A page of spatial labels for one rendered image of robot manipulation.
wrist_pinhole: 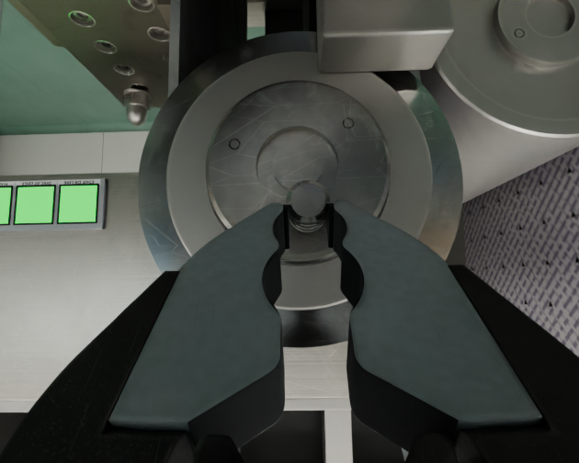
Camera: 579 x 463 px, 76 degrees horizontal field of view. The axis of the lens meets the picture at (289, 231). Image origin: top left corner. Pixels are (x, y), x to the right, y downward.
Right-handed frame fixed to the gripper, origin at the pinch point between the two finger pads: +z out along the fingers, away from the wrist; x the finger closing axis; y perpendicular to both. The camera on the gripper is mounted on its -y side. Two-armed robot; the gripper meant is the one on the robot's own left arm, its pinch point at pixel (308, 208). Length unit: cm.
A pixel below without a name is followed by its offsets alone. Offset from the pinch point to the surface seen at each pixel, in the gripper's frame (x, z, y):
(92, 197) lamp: -28.5, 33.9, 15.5
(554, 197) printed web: 17.4, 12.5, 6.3
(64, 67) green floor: -139, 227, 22
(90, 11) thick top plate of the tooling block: -20.3, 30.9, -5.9
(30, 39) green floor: -140, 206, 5
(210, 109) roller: -4.1, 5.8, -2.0
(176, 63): -6.2, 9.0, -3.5
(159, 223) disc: -6.6, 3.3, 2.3
